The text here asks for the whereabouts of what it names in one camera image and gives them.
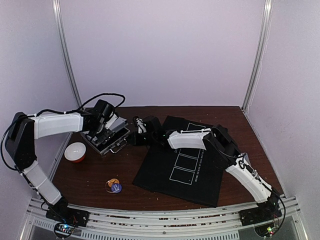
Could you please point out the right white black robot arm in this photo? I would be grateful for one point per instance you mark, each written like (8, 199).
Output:
(181, 133)

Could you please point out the aluminium poker chip case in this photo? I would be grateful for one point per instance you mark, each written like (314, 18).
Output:
(111, 140)

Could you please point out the orange white bowl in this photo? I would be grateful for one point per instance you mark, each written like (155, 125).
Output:
(75, 152)

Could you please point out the purple small blind button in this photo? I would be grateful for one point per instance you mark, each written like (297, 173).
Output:
(116, 188)

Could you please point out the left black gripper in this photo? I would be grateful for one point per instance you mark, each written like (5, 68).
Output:
(104, 137)

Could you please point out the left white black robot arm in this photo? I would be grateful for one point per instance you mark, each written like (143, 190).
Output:
(20, 143)

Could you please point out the black poker table mat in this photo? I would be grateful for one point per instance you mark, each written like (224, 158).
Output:
(186, 173)

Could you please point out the right aluminium corner post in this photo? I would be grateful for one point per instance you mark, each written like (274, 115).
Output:
(257, 64)

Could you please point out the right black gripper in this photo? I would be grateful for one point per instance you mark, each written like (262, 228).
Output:
(139, 132)

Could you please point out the orange big blind button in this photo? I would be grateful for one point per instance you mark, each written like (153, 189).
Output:
(109, 183)

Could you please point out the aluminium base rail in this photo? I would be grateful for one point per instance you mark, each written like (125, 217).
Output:
(221, 223)

